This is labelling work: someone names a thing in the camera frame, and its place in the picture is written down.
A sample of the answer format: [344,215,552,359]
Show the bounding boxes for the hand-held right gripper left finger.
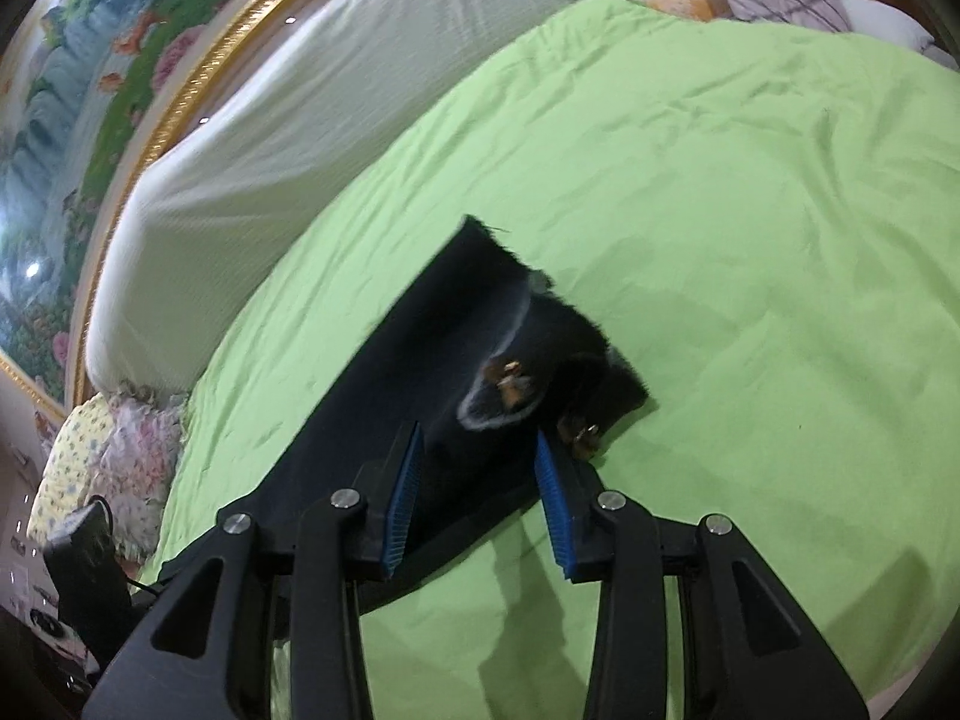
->
[81,420,426,720]

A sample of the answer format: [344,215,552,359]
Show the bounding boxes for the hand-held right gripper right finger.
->
[534,431,871,720]

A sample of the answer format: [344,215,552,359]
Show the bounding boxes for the black pants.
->
[154,214,652,620]

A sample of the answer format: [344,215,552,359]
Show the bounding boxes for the floral pillow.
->
[28,382,192,563]

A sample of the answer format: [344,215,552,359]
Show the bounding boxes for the green bed sheet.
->
[154,0,960,720]

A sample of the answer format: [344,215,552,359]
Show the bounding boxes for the white padded headboard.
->
[86,0,586,395]

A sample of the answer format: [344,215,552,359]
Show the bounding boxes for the gold framed landscape painting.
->
[0,0,361,421]

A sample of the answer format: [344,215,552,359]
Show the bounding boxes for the white pillow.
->
[840,0,938,53]

